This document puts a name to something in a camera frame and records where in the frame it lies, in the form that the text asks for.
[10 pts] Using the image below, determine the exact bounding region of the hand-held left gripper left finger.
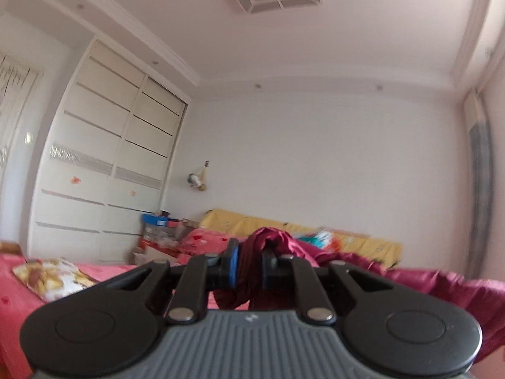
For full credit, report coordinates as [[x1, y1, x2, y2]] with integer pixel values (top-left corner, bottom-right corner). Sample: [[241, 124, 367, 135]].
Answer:
[[100, 239, 241, 323]]

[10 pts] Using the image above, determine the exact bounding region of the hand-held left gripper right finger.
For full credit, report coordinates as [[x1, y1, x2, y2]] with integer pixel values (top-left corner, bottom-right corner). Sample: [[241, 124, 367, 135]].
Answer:
[[261, 247, 389, 322]]

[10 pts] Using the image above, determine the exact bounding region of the maroon down jacket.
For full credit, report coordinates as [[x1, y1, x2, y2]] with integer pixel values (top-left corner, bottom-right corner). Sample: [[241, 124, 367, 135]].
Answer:
[[215, 227, 505, 364]]

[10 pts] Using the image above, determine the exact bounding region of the pink heart-print pillow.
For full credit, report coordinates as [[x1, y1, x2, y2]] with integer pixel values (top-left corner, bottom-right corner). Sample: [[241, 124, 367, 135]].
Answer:
[[175, 227, 247, 265]]

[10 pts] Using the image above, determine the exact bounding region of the yellow headboard cover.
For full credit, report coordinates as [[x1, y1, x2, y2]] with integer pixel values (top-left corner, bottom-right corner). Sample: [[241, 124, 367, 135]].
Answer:
[[199, 208, 403, 269]]

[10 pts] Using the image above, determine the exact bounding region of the teal and orange quilt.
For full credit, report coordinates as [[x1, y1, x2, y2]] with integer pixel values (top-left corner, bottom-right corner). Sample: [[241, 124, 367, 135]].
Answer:
[[296, 227, 352, 251]]

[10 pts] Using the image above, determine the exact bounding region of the pink heart-print bed blanket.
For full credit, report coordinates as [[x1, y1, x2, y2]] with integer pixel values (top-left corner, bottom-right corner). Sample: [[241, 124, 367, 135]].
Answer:
[[0, 253, 219, 379]]

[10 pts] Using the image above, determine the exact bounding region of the white wardrobe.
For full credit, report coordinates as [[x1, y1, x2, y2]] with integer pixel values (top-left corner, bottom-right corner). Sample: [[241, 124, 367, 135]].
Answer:
[[26, 35, 190, 267]]

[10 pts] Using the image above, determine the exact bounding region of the floral pillow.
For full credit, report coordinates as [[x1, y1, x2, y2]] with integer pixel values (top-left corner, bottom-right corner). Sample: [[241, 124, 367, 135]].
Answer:
[[12, 258, 97, 303]]

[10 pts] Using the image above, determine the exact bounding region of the grey curtain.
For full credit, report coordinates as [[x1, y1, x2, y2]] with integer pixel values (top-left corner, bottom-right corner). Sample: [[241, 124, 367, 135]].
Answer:
[[463, 91, 494, 285]]

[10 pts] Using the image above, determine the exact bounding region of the white door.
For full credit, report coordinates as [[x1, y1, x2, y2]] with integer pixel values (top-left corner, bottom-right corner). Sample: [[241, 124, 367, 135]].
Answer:
[[0, 55, 44, 241]]

